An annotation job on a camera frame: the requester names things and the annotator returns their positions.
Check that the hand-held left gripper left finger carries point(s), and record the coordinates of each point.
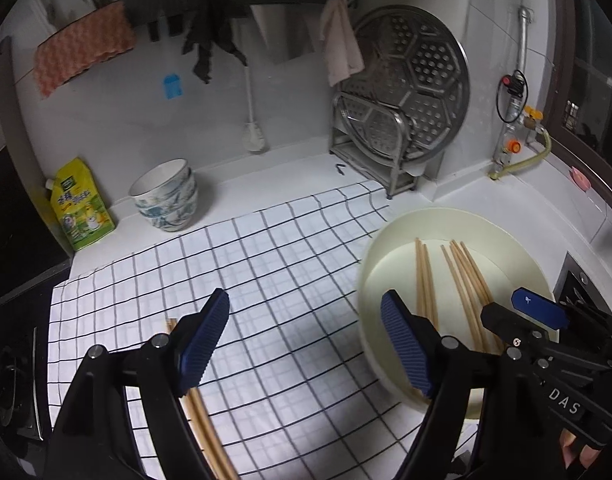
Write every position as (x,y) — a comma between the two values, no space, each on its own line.
(206,340)

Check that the gas valve assembly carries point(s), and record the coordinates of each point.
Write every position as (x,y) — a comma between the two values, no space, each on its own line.
(513,146)

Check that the black glossy appliance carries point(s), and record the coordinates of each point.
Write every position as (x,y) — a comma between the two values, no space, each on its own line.
(21,260)

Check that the pile of wooden chopsticks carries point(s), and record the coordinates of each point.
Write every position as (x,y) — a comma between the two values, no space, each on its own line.
(425,285)

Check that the pink towel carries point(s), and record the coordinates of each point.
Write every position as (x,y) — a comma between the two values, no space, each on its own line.
(341,45)

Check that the small black hex key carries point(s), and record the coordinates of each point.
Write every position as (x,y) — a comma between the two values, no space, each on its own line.
(340,168)

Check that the small perforated steamer plate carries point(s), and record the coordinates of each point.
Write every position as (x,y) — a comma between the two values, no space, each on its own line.
(370,125)

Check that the metal dish rack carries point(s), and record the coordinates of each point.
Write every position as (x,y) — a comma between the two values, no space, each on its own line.
(398,170)

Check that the large cream round basin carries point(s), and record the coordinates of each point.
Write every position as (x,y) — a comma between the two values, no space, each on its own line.
(393,260)

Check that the pink soap dish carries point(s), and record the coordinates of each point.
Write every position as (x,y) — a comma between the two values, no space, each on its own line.
(580,179)

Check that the large round steamer tray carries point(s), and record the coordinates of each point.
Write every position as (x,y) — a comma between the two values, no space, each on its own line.
(425,60)

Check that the person's right hand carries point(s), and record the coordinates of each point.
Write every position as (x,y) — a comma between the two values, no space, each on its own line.
(573,455)

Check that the yellow detergent pouch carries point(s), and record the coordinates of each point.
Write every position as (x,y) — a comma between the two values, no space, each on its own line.
(81,210)

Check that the blue wall hook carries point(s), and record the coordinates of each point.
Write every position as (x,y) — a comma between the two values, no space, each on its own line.
(172,87)

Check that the dark rag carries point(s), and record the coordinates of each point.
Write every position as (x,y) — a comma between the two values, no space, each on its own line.
(206,35)

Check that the light wooden chopstick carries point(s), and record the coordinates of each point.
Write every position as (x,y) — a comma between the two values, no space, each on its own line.
(200,435)
(212,435)

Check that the red knob gas valve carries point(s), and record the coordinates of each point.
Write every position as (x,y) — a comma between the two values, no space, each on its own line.
(514,82)

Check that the metal gas pipe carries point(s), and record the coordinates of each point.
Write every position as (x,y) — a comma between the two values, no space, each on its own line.
(522,40)

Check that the blue patterned white bowl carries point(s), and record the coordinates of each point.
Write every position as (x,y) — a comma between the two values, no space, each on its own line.
(156,180)
(188,195)
(171,220)

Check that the dark window frame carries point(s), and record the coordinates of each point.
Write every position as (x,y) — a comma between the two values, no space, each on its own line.
(585,110)

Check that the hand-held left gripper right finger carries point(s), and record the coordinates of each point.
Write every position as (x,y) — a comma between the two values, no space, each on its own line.
(405,345)

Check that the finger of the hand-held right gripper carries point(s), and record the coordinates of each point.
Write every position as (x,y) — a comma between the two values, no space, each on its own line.
(538,307)
(505,322)

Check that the white black checkered cloth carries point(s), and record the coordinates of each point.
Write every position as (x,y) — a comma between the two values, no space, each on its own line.
(266,260)

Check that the orange wavy sponge cloth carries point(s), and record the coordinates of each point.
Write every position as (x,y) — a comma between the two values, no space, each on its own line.
(81,45)

